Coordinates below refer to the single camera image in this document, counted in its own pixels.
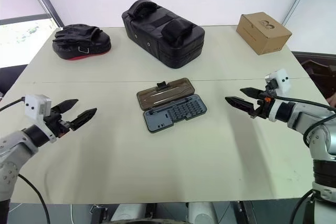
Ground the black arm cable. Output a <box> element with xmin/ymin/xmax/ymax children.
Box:
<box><xmin>0</xmin><ymin>97</ymin><xmax>26</xmax><ymax>112</ymax></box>
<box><xmin>272</xmin><ymin>95</ymin><xmax>336</xmax><ymax>148</ymax></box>

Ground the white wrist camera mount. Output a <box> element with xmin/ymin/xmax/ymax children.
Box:
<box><xmin>25</xmin><ymin>94</ymin><xmax>57</xmax><ymax>144</ymax></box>
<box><xmin>264</xmin><ymin>68</ymin><xmax>291</xmax><ymax>123</ymax></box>

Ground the grey metal frame pole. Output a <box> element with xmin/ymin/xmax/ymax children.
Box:
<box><xmin>25</xmin><ymin>0</ymin><xmax>65</xmax><ymax>28</ymax></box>

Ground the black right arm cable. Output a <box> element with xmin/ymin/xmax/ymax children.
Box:
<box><xmin>272</xmin><ymin>95</ymin><xmax>336</xmax><ymax>148</ymax></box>

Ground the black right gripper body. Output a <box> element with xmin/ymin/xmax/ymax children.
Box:
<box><xmin>249</xmin><ymin>89</ymin><xmax>277</xmax><ymax>120</ymax></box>

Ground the dark brown furniture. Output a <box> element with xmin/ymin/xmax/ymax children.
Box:
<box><xmin>291</xmin><ymin>50</ymin><xmax>336</xmax><ymax>101</ymax></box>

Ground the brown cardboard box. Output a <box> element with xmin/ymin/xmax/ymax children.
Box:
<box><xmin>236</xmin><ymin>12</ymin><xmax>293</xmax><ymax>56</ymax></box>

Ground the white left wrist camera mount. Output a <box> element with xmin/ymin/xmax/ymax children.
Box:
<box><xmin>25</xmin><ymin>94</ymin><xmax>57</xmax><ymax>144</ymax></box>

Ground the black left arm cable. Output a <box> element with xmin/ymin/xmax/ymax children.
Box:
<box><xmin>0</xmin><ymin>97</ymin><xmax>26</xmax><ymax>112</ymax></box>

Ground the white printed board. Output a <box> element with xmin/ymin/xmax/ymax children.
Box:
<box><xmin>0</xmin><ymin>13</ymin><xmax>62</xmax><ymax>69</ymax></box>

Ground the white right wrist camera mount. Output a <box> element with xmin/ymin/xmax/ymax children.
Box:
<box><xmin>264</xmin><ymin>68</ymin><xmax>291</xmax><ymax>123</ymax></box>

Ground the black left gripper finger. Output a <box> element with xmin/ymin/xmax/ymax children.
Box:
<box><xmin>54</xmin><ymin>99</ymin><xmax>79</xmax><ymax>115</ymax></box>
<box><xmin>69</xmin><ymin>108</ymin><xmax>98</xmax><ymax>132</ymax></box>

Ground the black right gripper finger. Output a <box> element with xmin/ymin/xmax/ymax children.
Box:
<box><xmin>225</xmin><ymin>96</ymin><xmax>257</xmax><ymax>115</ymax></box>
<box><xmin>240</xmin><ymin>87</ymin><xmax>263</xmax><ymax>99</ymax></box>

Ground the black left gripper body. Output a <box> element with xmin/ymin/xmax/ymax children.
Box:
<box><xmin>43</xmin><ymin>108</ymin><xmax>75</xmax><ymax>138</ymax></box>

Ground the black right lower cable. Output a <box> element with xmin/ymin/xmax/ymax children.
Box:
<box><xmin>288</xmin><ymin>189</ymin><xmax>314</xmax><ymax>224</ymax></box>

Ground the white rounded robot leg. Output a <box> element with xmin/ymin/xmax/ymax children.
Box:
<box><xmin>187</xmin><ymin>201</ymin><xmax>219</xmax><ymax>224</ymax></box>

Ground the black object beside table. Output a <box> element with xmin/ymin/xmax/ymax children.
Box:
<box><xmin>0</xmin><ymin>66</ymin><xmax>27</xmax><ymax>97</ymax></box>

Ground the screwdriver bit case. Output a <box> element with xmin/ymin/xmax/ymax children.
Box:
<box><xmin>136</xmin><ymin>77</ymin><xmax>208</xmax><ymax>134</ymax></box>

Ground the black red focus mitt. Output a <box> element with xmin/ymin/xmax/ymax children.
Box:
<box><xmin>51</xmin><ymin>24</ymin><xmax>112</xmax><ymax>62</ymax></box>

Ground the large black kick pad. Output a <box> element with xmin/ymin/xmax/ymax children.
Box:
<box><xmin>121</xmin><ymin>0</ymin><xmax>206</xmax><ymax>70</ymax></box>

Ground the black left lower cable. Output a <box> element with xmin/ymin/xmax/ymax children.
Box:
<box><xmin>17</xmin><ymin>173</ymin><xmax>51</xmax><ymax>224</ymax></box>

